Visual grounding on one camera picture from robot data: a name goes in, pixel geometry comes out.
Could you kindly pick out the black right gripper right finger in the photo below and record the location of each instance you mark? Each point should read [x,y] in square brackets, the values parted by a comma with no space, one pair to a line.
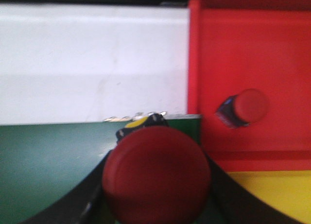
[238,205]

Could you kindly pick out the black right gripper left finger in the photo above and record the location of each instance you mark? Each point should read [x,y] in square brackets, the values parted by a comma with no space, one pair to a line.
[76,206]

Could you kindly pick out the red mushroom push button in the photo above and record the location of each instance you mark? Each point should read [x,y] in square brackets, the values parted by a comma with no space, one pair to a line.
[241,110]
[156,174]

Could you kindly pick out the yellow plastic tray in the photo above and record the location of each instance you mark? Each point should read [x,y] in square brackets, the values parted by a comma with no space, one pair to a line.
[287,191]

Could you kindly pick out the red object at right edge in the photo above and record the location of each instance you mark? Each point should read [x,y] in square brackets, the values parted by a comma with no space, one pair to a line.
[263,44]

